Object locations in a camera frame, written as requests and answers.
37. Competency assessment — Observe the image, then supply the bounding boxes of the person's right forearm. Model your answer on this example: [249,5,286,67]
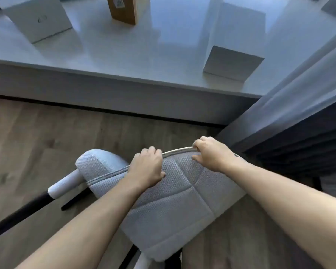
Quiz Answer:
[223,161,336,269]

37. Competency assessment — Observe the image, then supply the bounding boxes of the tall white box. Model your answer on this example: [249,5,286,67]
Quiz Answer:
[203,2,266,83]

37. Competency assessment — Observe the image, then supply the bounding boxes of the white sheer curtain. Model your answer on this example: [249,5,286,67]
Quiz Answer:
[214,25,336,153]

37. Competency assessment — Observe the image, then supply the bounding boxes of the dark grey curtain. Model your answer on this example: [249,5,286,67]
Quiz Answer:
[242,96,336,203]

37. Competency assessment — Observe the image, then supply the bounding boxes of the brown cardboard box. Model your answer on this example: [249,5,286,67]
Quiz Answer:
[106,0,151,26]

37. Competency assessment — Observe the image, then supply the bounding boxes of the grey fabric chair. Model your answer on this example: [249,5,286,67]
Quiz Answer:
[0,146,248,269]

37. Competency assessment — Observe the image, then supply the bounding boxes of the white window bench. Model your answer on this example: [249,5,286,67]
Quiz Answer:
[0,0,336,127]

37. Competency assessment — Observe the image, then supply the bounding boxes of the person's right hand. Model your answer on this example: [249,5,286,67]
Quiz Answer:
[192,136,245,173]

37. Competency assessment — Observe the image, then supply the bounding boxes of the person's left hand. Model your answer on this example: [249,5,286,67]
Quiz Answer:
[127,146,166,189]

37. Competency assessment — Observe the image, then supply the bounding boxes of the person's left forearm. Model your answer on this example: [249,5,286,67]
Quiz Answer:
[15,178,147,269]

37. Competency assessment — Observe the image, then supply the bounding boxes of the white box with small logo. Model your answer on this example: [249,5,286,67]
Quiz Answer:
[0,0,73,44]

